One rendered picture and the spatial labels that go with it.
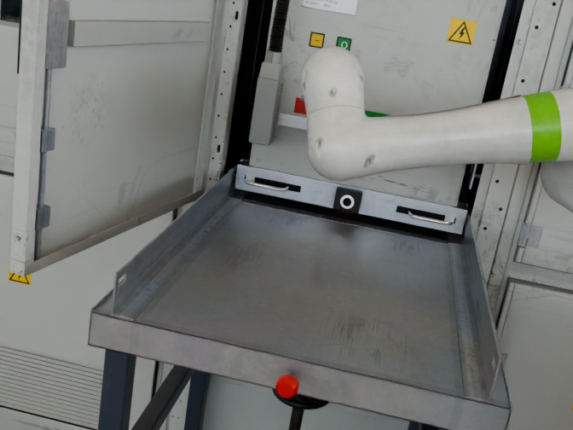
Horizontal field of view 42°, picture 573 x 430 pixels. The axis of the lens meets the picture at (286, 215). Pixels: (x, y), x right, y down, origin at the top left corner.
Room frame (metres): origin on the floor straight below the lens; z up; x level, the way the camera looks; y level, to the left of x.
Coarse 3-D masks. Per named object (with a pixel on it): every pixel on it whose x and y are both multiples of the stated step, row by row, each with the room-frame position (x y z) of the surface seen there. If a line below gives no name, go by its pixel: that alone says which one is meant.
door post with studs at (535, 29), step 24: (528, 0) 1.60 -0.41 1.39; (552, 0) 1.59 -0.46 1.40; (528, 24) 1.59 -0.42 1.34; (552, 24) 1.58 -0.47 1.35; (528, 48) 1.59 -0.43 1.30; (528, 72) 1.59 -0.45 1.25; (504, 96) 1.60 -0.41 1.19; (504, 168) 1.59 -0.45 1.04; (480, 192) 1.60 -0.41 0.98; (504, 192) 1.59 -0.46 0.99; (480, 216) 1.59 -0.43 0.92; (480, 240) 1.59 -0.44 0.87
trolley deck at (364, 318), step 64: (192, 256) 1.27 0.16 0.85; (256, 256) 1.33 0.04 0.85; (320, 256) 1.38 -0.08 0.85; (384, 256) 1.45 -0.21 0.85; (448, 256) 1.51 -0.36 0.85; (128, 320) 0.98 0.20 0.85; (192, 320) 1.02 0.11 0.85; (256, 320) 1.05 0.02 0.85; (320, 320) 1.09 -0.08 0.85; (384, 320) 1.13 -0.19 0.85; (448, 320) 1.18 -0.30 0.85; (256, 384) 0.96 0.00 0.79; (320, 384) 0.95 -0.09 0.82; (384, 384) 0.94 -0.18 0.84; (448, 384) 0.95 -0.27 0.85
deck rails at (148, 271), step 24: (216, 192) 1.54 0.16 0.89; (192, 216) 1.37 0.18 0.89; (216, 216) 1.51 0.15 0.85; (168, 240) 1.22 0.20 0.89; (192, 240) 1.34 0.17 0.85; (144, 264) 1.11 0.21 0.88; (168, 264) 1.20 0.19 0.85; (456, 264) 1.46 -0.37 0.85; (480, 264) 1.29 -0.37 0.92; (120, 288) 1.01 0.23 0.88; (144, 288) 1.09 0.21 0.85; (456, 288) 1.32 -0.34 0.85; (480, 288) 1.21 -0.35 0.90; (120, 312) 1.00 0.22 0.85; (456, 312) 1.21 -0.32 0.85; (480, 312) 1.15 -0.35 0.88; (480, 336) 1.10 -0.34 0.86; (480, 360) 1.04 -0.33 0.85; (480, 384) 0.96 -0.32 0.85
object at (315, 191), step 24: (240, 168) 1.69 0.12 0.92; (264, 168) 1.69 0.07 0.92; (264, 192) 1.68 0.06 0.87; (288, 192) 1.67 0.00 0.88; (312, 192) 1.67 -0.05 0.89; (384, 192) 1.66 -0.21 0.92; (384, 216) 1.65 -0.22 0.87; (408, 216) 1.64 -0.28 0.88; (432, 216) 1.63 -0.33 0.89; (456, 216) 1.63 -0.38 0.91
